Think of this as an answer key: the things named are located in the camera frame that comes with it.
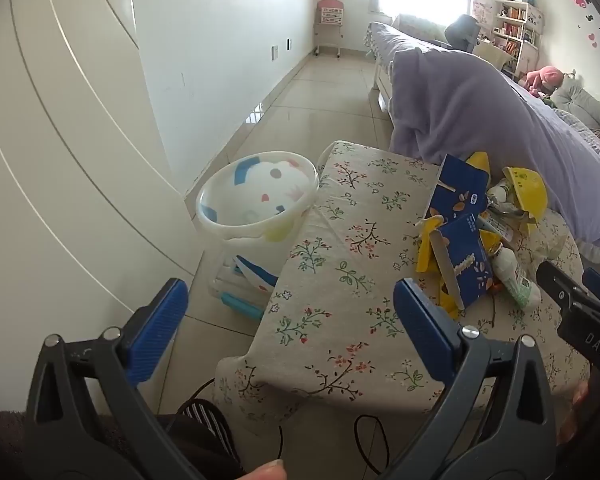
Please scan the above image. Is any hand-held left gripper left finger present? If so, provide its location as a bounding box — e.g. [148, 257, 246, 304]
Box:
[22, 278, 191, 480]

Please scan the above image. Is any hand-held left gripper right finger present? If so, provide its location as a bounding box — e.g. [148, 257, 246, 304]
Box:
[393, 278, 558, 480]

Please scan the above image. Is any white plastic bottle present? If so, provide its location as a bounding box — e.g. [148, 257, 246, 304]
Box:
[492, 247, 542, 309]

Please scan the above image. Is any yellow snack wrapper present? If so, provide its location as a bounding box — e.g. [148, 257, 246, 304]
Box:
[415, 215, 447, 274]

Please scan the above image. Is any dark blue torn carton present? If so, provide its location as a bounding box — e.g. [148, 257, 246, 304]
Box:
[430, 212, 496, 319]

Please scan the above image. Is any yellow packet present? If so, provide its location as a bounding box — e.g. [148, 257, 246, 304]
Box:
[502, 166, 550, 234]

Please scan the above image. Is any white green packet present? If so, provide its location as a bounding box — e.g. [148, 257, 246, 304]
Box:
[485, 180, 529, 249]

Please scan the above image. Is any dark blue carton yellow top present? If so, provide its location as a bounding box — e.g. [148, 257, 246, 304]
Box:
[427, 152, 491, 224]

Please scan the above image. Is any white plastic waste bin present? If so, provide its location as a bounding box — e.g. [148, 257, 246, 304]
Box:
[195, 149, 321, 322]

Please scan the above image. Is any person's right hand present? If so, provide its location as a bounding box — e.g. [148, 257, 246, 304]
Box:
[556, 377, 593, 448]

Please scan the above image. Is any person's left hand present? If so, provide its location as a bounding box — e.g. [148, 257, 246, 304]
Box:
[244, 459, 287, 480]

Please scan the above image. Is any ruffled light bed sheet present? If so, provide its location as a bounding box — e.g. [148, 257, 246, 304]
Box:
[577, 237, 600, 267]

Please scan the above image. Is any striped cloth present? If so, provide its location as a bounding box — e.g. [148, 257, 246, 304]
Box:
[177, 399, 246, 480]

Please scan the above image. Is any floral tablecloth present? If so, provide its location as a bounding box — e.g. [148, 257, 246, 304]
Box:
[212, 140, 593, 436]

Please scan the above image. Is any grey pillow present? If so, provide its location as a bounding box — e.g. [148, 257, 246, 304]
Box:
[550, 80, 600, 132]

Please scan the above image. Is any pink plush toy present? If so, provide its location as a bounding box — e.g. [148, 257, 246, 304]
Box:
[525, 65, 564, 97]

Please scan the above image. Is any purple fleece blanket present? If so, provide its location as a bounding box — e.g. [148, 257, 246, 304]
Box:
[367, 22, 600, 261]

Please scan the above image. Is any white bookshelf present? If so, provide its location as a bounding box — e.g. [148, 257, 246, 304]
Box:
[492, 0, 546, 74]

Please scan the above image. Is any grey chair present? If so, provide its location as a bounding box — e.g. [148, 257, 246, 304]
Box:
[444, 14, 481, 54]

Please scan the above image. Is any pale green cushion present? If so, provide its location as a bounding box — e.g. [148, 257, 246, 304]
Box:
[392, 12, 451, 44]

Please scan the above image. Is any white rolling stand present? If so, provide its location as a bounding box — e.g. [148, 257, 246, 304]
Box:
[313, 22, 344, 59]

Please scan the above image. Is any pink drawer box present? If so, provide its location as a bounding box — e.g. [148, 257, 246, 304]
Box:
[316, 0, 345, 26]

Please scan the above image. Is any black cable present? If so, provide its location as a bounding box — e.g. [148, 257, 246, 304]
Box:
[352, 412, 397, 477]

